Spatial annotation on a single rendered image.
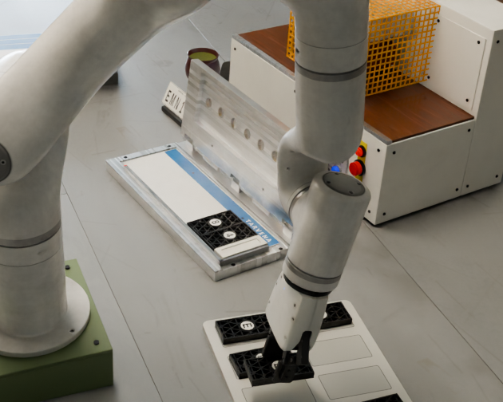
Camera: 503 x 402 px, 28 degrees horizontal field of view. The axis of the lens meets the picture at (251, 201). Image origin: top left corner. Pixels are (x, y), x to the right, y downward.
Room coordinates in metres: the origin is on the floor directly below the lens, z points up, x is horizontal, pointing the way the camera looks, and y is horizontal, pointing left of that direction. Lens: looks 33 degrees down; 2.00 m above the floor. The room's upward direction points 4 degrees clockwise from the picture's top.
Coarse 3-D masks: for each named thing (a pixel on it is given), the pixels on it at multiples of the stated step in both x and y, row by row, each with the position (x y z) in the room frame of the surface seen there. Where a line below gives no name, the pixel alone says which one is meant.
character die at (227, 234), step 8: (240, 224) 1.58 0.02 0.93; (216, 232) 1.55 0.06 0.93; (224, 232) 1.55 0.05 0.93; (232, 232) 1.55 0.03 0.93; (240, 232) 1.55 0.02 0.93; (248, 232) 1.56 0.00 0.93; (208, 240) 1.52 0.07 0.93; (216, 240) 1.52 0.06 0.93; (224, 240) 1.52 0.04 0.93; (232, 240) 1.53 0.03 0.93; (240, 240) 1.53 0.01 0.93
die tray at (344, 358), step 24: (264, 312) 1.35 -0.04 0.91; (216, 336) 1.28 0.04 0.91; (336, 336) 1.30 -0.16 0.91; (360, 336) 1.30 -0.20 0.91; (216, 360) 1.22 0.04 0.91; (312, 360) 1.24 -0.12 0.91; (336, 360) 1.24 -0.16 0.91; (360, 360) 1.24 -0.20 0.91; (384, 360) 1.25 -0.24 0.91; (240, 384) 1.17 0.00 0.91; (288, 384) 1.17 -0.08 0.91; (312, 384) 1.18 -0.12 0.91; (336, 384) 1.18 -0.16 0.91; (360, 384) 1.19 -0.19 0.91; (384, 384) 1.19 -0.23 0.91
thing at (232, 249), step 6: (258, 234) 1.55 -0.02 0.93; (246, 240) 1.53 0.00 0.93; (252, 240) 1.53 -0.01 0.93; (258, 240) 1.53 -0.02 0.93; (264, 240) 1.53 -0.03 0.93; (222, 246) 1.50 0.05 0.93; (228, 246) 1.50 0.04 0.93; (234, 246) 1.51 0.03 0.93; (240, 246) 1.51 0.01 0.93; (246, 246) 1.51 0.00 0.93; (252, 246) 1.51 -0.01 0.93; (258, 246) 1.51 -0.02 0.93; (216, 252) 1.49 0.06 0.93; (222, 252) 1.48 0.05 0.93; (228, 252) 1.49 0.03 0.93; (234, 252) 1.49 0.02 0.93; (240, 252) 1.49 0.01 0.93; (222, 258) 1.47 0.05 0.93
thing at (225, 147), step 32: (192, 64) 1.90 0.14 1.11; (192, 96) 1.89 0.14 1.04; (224, 96) 1.81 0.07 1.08; (192, 128) 1.87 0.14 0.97; (224, 128) 1.80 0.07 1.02; (256, 128) 1.71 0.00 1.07; (288, 128) 1.64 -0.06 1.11; (224, 160) 1.76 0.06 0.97; (256, 160) 1.70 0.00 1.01; (256, 192) 1.66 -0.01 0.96
